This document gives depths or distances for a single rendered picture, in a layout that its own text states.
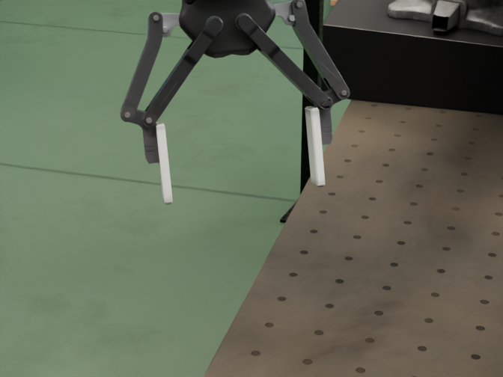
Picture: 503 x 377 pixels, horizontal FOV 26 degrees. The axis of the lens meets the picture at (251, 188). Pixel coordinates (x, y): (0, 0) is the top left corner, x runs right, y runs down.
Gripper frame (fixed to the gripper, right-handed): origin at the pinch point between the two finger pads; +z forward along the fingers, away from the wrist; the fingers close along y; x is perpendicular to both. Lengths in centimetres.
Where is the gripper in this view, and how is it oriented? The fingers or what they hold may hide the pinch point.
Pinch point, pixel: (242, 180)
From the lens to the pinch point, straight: 97.1
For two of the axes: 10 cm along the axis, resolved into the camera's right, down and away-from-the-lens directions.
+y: -9.9, 1.1, -1.2
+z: 0.9, 9.8, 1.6
